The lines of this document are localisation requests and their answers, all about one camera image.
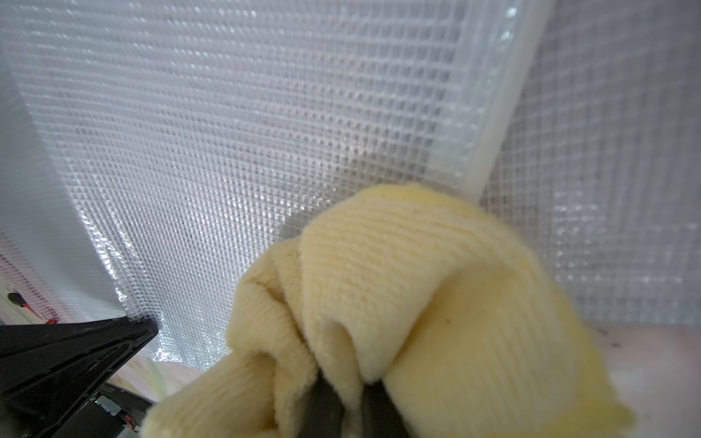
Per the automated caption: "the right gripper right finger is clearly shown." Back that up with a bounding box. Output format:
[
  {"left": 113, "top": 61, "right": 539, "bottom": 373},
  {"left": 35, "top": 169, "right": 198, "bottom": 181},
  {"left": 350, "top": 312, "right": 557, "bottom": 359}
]
[{"left": 361, "top": 381, "right": 410, "bottom": 438}]

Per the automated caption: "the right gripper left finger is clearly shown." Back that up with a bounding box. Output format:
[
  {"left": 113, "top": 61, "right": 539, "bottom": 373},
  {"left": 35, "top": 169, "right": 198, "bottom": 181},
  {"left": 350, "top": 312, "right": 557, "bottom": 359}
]
[{"left": 297, "top": 374, "right": 345, "bottom": 438}]

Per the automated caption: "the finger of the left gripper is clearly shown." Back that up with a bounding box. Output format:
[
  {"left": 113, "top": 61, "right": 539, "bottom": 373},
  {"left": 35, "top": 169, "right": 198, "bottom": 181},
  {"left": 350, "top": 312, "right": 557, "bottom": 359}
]
[{"left": 1, "top": 317, "right": 158, "bottom": 437}]

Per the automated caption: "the mesh document bag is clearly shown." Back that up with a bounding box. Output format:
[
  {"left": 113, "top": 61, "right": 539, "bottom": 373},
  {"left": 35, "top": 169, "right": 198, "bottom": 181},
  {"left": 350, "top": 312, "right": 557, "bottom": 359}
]
[
  {"left": 1, "top": 232, "right": 74, "bottom": 325},
  {"left": 1, "top": 1, "right": 553, "bottom": 370},
  {"left": 481, "top": 1, "right": 700, "bottom": 326}
]

